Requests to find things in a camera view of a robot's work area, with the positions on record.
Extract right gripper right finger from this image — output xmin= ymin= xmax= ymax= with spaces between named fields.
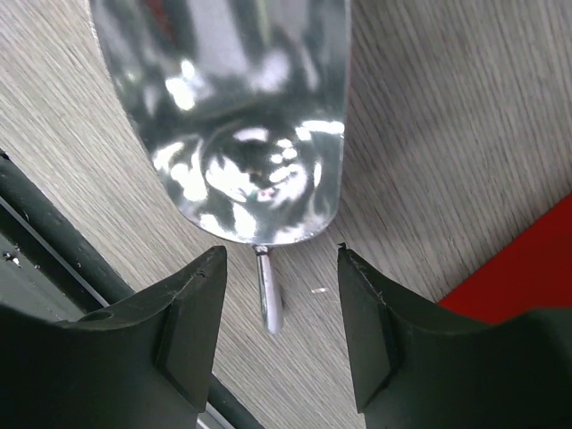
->
xmin=337 ymin=247 xmax=571 ymax=428

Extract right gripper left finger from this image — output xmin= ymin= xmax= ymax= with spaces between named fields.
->
xmin=1 ymin=246 xmax=227 ymax=428

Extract metal scoop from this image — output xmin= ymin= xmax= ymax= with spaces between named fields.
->
xmin=89 ymin=0 xmax=351 ymax=334

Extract red tin of swirl lollipops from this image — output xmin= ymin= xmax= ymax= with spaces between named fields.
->
xmin=439 ymin=196 xmax=572 ymax=324

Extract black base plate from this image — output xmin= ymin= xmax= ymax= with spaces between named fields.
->
xmin=1 ymin=155 xmax=257 ymax=428

